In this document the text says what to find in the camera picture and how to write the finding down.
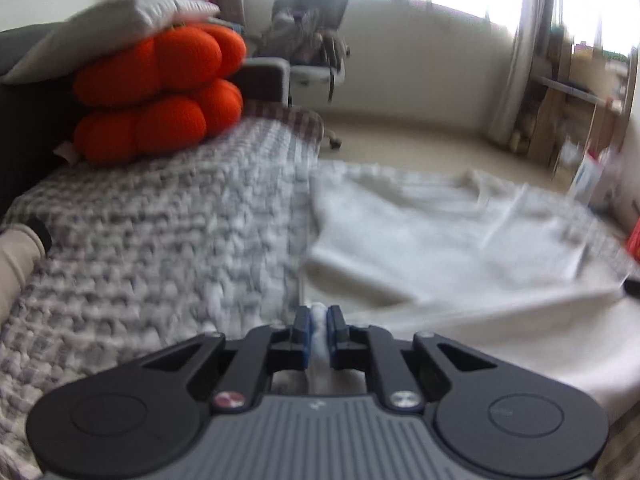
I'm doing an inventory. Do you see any grey office chair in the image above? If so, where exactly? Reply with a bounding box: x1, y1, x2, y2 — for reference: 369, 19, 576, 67
257, 0, 351, 150

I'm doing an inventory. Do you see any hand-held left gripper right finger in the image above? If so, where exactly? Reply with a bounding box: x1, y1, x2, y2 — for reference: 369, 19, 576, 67
325, 305, 501, 411

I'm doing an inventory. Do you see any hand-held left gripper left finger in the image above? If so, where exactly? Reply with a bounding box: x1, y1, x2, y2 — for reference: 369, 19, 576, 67
135, 305, 313, 410

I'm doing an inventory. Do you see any grey quilted blanket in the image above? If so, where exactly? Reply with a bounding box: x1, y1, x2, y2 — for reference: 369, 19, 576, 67
0, 120, 640, 480

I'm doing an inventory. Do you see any red bag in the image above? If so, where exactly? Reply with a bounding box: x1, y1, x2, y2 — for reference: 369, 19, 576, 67
625, 220, 640, 261

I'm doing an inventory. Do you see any narrow window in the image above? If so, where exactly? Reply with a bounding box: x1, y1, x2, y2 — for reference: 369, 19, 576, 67
555, 0, 640, 56

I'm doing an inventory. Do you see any white sweatshirt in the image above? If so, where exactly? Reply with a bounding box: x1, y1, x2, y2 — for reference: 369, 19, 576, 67
295, 160, 640, 441

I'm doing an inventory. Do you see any checkered bed sheet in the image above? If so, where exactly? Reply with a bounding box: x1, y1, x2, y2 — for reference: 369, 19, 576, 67
240, 99, 326, 143

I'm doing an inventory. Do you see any wooden shelf unit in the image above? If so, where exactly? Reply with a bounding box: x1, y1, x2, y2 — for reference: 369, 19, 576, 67
510, 25, 640, 196

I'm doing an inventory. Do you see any plain grey curtain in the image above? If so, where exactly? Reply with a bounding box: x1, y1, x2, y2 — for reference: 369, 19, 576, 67
485, 0, 558, 146

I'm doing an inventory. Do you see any white pillow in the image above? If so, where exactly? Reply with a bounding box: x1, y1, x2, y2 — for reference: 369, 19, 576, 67
2, 0, 221, 86

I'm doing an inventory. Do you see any white paper bag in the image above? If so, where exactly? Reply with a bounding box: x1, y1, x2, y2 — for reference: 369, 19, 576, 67
567, 147, 621, 211

